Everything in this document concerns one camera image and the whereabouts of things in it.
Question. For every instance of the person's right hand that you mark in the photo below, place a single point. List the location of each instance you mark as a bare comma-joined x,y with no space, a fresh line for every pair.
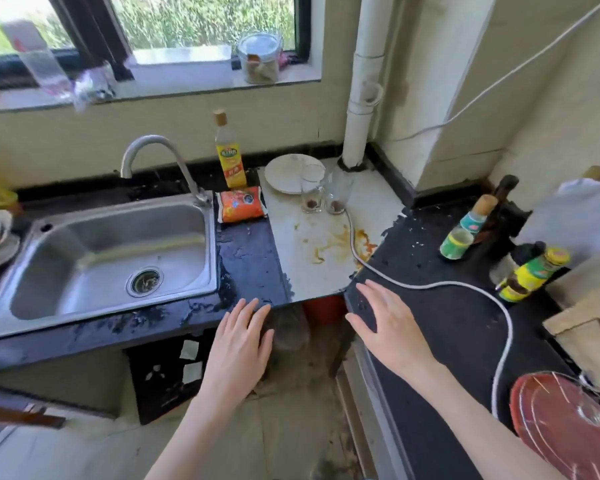
397,337

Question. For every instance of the person's left hand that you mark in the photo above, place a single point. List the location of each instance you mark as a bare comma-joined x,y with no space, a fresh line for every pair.
237,354

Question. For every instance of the person's left little finger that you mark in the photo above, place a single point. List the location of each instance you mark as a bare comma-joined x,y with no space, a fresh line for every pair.
223,328

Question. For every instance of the person's left thumb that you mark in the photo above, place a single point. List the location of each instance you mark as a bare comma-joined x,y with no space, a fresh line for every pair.
268,347

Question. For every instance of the person's right middle finger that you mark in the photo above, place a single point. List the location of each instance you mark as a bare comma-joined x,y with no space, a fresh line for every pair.
386,297

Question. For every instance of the person's right thumb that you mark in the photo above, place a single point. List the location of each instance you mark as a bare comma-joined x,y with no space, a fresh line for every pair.
359,328

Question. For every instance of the person's right little finger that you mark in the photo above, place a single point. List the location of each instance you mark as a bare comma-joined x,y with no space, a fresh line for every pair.
413,318

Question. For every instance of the person's left middle finger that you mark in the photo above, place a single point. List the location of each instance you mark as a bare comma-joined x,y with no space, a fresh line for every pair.
250,314

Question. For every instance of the person's left forearm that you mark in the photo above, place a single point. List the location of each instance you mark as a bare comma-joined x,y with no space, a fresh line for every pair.
195,439

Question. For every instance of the person's right forearm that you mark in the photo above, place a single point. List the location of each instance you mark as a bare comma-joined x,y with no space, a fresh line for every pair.
475,429

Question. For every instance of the grey plastic jar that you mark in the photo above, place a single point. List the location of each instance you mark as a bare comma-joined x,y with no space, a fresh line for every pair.
291,327

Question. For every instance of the red bucket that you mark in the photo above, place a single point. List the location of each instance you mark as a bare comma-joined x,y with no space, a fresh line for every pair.
325,310

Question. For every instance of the dark cabinet door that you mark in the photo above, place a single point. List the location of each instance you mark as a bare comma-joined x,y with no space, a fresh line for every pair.
162,379

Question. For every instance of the green paper cup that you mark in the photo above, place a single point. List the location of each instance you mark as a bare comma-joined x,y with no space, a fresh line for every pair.
457,243
477,214

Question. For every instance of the metal sink drain strainer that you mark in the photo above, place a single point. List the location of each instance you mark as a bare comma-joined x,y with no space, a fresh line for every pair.
145,281

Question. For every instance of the orange food packet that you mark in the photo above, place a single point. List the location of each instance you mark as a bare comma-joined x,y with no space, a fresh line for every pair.
241,203

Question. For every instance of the clear drinking glass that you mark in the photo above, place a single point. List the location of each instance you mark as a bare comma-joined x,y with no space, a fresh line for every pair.
311,192
338,192

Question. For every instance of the yellow green sauce bottle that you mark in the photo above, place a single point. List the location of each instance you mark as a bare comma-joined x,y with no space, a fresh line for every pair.
532,273

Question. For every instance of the black capped dark bottle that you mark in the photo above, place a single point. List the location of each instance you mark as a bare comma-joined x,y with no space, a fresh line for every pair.
522,252

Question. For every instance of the dark brown bottle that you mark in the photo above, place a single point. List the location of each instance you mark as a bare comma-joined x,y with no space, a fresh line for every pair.
500,204

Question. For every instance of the white round plate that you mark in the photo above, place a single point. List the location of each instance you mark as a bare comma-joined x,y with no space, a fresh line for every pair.
285,173

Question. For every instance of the stainless steel sink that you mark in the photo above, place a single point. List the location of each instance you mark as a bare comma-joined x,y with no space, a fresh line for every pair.
95,259

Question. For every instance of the yellow oil bottle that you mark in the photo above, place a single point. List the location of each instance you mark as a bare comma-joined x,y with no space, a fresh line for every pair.
230,154

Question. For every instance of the beige wooden board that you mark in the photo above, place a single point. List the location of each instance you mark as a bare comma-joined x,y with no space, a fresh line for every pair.
587,329

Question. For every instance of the red pot lid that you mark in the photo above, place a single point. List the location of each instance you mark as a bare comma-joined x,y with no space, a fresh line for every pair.
565,429

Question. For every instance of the white plastic bag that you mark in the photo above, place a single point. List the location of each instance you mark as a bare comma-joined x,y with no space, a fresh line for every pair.
575,214

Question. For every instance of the curved metal faucet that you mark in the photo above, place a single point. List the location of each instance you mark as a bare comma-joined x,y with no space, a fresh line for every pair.
152,141

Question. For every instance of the brown wooden stick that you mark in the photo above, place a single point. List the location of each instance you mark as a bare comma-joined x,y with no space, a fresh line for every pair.
20,416

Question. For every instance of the white drain pipe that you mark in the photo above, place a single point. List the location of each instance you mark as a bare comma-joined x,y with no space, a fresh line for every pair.
367,69

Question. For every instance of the wooden bottle stopper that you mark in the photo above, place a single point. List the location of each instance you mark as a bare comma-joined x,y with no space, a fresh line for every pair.
596,173

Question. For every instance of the glass storage jar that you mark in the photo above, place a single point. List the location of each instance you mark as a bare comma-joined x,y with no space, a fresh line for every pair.
260,57

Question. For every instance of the crumpled clear plastic bag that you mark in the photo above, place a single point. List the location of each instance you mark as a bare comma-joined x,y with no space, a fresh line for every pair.
96,84

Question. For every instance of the clear plastic container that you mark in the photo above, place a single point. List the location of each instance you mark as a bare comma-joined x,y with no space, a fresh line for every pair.
42,67

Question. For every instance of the dark window frame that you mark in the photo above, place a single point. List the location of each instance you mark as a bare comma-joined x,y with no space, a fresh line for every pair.
102,29

